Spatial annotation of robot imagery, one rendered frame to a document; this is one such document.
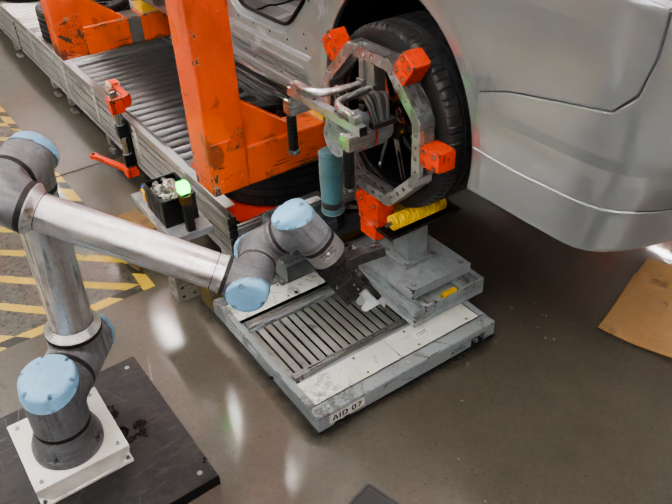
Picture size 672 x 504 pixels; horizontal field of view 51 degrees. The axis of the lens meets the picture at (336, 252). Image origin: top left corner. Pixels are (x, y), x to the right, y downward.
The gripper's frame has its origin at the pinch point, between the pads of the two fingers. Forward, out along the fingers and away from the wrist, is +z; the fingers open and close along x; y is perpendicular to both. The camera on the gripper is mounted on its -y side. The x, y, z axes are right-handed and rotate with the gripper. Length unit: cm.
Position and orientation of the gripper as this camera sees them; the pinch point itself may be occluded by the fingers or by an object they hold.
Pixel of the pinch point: (383, 301)
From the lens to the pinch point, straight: 178.7
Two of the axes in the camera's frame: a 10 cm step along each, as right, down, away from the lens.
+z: 5.9, 6.4, 4.9
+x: 3.3, 3.7, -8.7
